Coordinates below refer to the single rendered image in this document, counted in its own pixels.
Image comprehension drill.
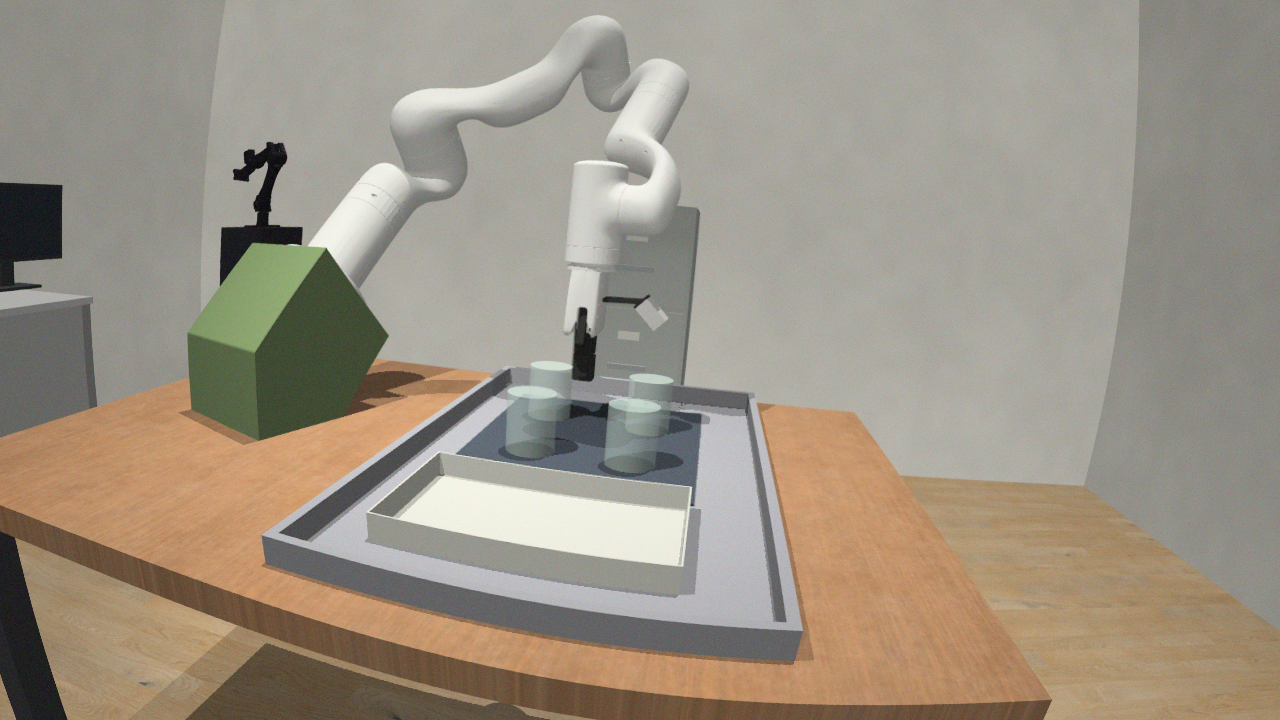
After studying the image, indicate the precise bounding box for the clear glass jar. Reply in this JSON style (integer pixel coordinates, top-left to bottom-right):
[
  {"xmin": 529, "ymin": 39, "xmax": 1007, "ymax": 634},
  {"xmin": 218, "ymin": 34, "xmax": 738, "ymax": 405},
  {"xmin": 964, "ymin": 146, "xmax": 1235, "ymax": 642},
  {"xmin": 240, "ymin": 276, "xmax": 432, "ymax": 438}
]
[
  {"xmin": 628, "ymin": 374, "xmax": 675, "ymax": 436},
  {"xmin": 604, "ymin": 398, "xmax": 660, "ymax": 473},
  {"xmin": 506, "ymin": 386, "xmax": 557, "ymax": 457},
  {"xmin": 529, "ymin": 361, "xmax": 572, "ymax": 421}
]

